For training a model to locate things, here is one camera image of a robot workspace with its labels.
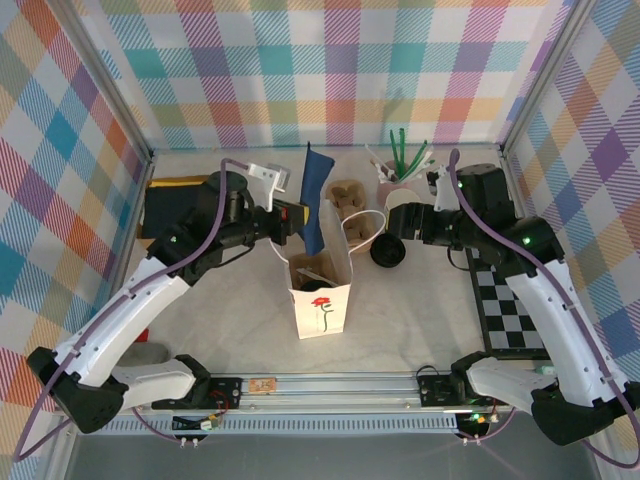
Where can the white flower paper bag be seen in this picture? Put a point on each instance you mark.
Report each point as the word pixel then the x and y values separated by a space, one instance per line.
pixel 320 320

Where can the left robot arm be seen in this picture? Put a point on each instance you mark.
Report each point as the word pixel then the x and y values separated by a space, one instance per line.
pixel 85 405

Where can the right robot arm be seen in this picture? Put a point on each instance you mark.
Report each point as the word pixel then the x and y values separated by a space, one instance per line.
pixel 540 310

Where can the black cup lid stack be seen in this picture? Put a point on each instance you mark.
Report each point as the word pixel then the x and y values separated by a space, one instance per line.
pixel 387 252

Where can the pink straw holder cup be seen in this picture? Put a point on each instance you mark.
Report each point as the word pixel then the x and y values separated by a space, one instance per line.
pixel 384 190

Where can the pulp cup carrier stack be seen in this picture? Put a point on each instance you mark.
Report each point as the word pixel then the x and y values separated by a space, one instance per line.
pixel 345 195

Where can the cardboard napkin tray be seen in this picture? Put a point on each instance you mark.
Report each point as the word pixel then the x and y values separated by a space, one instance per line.
pixel 141 231

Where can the black grey checkerboard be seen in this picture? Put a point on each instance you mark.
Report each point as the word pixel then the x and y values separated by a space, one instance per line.
pixel 505 320

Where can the small red object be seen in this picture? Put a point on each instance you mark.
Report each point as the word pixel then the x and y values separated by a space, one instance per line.
pixel 144 335

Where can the orange paper tag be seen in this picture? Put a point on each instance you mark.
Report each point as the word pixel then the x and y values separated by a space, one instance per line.
pixel 262 386

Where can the small teal clock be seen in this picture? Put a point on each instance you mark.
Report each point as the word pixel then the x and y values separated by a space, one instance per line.
pixel 545 371

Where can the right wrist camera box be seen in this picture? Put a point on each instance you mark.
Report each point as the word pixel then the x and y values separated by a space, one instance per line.
pixel 445 192

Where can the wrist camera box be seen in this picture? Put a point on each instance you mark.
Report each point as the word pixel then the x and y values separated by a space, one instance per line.
pixel 265 172
pixel 445 192

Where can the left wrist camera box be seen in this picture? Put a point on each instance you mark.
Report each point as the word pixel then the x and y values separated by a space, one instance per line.
pixel 265 172

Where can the aluminium frame post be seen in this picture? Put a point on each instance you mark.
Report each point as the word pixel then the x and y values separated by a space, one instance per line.
pixel 550 75
pixel 107 75

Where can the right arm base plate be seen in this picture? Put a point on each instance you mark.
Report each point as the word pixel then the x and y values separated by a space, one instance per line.
pixel 432 390

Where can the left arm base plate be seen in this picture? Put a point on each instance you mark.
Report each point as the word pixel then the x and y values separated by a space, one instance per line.
pixel 227 392

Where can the aluminium frame rail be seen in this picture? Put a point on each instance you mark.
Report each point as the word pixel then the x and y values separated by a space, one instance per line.
pixel 340 392

